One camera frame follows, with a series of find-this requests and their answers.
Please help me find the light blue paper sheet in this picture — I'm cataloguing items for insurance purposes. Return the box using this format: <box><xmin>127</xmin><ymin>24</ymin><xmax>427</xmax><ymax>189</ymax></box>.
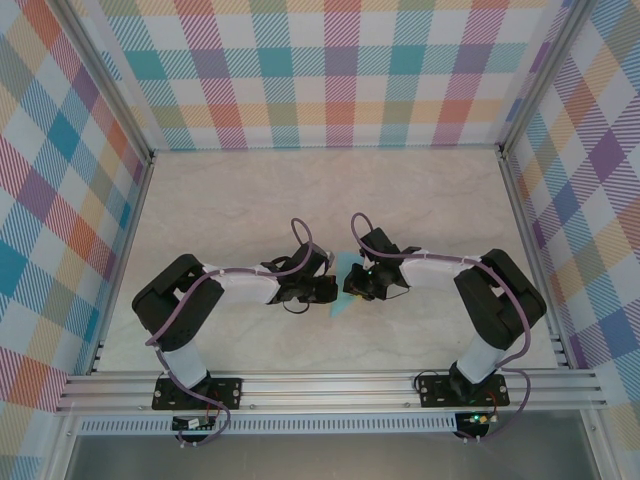
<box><xmin>328</xmin><ymin>251</ymin><xmax>366</xmax><ymax>320</ymax></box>

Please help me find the grey metal panel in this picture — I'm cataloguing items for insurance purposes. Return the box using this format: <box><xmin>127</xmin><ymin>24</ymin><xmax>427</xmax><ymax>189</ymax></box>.
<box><xmin>47</xmin><ymin>414</ymin><xmax>614</xmax><ymax>480</ymax></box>

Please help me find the controller board with green light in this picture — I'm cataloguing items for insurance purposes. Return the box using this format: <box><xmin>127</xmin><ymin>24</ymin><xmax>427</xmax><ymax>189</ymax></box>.
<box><xmin>457</xmin><ymin>410</ymin><xmax>501</xmax><ymax>429</ymax></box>

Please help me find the small black controller board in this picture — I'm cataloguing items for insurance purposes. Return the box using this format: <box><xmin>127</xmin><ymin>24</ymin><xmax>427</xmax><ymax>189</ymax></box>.
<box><xmin>171</xmin><ymin>414</ymin><xmax>217</xmax><ymax>432</ymax></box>

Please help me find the aluminium mounting rail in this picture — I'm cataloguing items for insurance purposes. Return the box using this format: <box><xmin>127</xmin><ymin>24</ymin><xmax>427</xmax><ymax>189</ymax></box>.
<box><xmin>54</xmin><ymin>369</ymin><xmax>609</xmax><ymax>415</ymax></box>

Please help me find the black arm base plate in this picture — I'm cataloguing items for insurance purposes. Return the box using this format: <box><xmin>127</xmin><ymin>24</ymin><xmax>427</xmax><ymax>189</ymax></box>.
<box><xmin>416</xmin><ymin>373</ymin><xmax>510</xmax><ymax>409</ymax></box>
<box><xmin>151</xmin><ymin>377</ymin><xmax>245</xmax><ymax>411</ymax></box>

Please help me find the slotted metal cable tray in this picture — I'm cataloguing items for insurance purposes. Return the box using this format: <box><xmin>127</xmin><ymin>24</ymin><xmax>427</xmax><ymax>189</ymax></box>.
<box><xmin>74</xmin><ymin>417</ymin><xmax>459</xmax><ymax>435</ymax></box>

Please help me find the purple camera cable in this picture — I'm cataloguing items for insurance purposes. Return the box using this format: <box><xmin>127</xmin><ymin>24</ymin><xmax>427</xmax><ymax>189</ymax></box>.
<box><xmin>349</xmin><ymin>212</ymin><xmax>532</xmax><ymax>445</ymax></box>
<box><xmin>144</xmin><ymin>217</ymin><xmax>315</xmax><ymax>449</ymax></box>

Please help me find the aluminium side rail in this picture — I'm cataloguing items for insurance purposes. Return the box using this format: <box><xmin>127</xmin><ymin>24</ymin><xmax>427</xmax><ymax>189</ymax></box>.
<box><xmin>87</xmin><ymin>154</ymin><xmax>156</xmax><ymax>376</ymax></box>
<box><xmin>498</xmin><ymin>152</ymin><xmax>572</xmax><ymax>371</ymax></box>

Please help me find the aluminium frame post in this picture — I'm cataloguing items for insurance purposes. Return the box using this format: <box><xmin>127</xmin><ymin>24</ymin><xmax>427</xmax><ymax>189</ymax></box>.
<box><xmin>497</xmin><ymin>0</ymin><xmax>589</xmax><ymax>159</ymax></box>
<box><xmin>62</xmin><ymin>0</ymin><xmax>156</xmax><ymax>164</ymax></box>

